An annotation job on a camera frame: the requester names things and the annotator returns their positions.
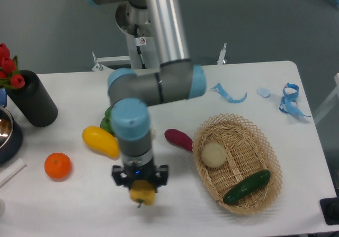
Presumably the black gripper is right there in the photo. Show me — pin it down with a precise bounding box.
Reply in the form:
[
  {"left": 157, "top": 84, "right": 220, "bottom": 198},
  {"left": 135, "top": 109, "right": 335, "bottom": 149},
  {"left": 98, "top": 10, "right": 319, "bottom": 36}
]
[{"left": 111, "top": 160, "right": 169, "bottom": 192}]

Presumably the yellow bell pepper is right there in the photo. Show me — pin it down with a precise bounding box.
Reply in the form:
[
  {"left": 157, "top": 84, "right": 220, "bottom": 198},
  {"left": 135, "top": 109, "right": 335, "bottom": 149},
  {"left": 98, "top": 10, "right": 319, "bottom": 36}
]
[{"left": 130, "top": 180, "right": 156, "bottom": 208}]

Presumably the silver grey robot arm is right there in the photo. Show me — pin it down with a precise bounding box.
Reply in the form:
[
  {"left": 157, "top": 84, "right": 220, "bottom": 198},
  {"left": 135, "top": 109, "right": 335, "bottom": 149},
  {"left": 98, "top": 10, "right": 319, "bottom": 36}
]
[{"left": 88, "top": 0, "right": 207, "bottom": 188}]

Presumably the purple sweet potato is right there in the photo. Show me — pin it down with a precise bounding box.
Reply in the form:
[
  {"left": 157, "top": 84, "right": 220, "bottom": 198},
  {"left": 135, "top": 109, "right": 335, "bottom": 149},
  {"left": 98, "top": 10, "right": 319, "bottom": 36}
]
[{"left": 164, "top": 129, "right": 193, "bottom": 152}]

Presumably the yellow mango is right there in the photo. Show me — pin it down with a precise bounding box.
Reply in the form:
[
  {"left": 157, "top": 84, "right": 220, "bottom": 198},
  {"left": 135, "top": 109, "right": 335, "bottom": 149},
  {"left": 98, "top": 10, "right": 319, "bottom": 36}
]
[{"left": 82, "top": 126, "right": 120, "bottom": 158}]

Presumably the green bok choy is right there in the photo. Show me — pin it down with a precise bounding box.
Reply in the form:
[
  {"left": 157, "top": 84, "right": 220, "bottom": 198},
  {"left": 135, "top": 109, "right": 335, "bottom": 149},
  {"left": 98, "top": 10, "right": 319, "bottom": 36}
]
[{"left": 100, "top": 106, "right": 115, "bottom": 136}]

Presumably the orange tangerine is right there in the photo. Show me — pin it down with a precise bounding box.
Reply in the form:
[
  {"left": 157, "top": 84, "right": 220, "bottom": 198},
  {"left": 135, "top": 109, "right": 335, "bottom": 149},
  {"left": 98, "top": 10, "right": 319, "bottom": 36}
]
[{"left": 44, "top": 153, "right": 72, "bottom": 180}]

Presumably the woven wicker basket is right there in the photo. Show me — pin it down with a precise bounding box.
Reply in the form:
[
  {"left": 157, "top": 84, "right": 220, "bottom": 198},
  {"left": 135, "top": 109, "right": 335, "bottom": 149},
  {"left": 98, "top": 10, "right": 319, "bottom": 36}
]
[{"left": 193, "top": 114, "right": 282, "bottom": 215}]

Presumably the curved blue tape strip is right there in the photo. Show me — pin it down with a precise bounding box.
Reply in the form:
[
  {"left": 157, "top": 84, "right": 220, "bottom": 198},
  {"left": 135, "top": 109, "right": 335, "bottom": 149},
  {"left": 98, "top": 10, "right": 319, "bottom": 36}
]
[{"left": 210, "top": 83, "right": 247, "bottom": 104}]

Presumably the dark green cucumber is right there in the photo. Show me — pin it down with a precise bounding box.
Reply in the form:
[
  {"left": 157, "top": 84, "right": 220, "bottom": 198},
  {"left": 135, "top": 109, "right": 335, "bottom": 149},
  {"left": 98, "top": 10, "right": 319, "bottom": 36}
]
[{"left": 223, "top": 169, "right": 271, "bottom": 205}]

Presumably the white flat stick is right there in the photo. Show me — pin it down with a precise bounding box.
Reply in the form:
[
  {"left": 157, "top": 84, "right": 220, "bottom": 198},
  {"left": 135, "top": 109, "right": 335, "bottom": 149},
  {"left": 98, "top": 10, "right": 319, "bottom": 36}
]
[{"left": 1, "top": 158, "right": 27, "bottom": 187}]

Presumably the black cylindrical vase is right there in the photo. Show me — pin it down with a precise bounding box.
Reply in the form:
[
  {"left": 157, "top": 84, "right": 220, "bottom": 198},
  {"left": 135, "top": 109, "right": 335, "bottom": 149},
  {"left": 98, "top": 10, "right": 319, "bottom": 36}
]
[{"left": 5, "top": 70, "right": 58, "bottom": 127}]

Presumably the dark metal bowl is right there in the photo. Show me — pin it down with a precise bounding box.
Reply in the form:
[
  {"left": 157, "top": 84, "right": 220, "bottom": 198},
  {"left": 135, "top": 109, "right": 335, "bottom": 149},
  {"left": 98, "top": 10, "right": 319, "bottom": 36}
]
[{"left": 1, "top": 107, "right": 23, "bottom": 164}]

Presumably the blue object at left edge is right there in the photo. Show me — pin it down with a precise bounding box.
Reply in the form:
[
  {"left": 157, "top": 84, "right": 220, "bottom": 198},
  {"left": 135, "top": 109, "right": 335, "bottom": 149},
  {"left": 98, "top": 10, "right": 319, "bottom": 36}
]
[{"left": 0, "top": 89, "right": 7, "bottom": 108}]

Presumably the red tulip bouquet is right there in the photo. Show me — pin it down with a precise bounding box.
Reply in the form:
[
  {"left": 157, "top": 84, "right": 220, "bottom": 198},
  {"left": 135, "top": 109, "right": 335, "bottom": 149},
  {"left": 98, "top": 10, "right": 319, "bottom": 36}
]
[{"left": 1, "top": 43, "right": 25, "bottom": 90}]

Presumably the tangled blue tape strip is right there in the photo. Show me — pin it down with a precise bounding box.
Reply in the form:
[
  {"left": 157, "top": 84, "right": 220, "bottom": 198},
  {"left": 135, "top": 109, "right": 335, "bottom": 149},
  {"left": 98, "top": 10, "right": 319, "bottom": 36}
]
[{"left": 279, "top": 83, "right": 311, "bottom": 117}]

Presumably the black device at edge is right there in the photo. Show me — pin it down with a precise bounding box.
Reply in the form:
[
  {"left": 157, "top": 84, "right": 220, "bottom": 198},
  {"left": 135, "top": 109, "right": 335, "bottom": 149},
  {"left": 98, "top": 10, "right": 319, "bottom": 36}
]
[{"left": 319, "top": 197, "right": 338, "bottom": 225}]

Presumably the white metal mounting frame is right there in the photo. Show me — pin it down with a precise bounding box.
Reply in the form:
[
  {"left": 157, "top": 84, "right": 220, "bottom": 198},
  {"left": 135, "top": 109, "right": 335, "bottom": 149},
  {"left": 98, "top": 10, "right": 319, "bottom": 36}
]
[{"left": 92, "top": 42, "right": 228, "bottom": 72}]

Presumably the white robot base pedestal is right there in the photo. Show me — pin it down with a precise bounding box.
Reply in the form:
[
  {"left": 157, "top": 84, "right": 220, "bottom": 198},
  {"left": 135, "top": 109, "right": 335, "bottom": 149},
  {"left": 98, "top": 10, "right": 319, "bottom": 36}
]
[{"left": 115, "top": 1, "right": 160, "bottom": 71}]

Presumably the white frame at right edge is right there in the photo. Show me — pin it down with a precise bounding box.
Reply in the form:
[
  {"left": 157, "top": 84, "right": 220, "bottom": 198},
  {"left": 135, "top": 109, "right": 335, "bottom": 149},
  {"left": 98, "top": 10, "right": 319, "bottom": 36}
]
[{"left": 313, "top": 73, "right": 338, "bottom": 125}]

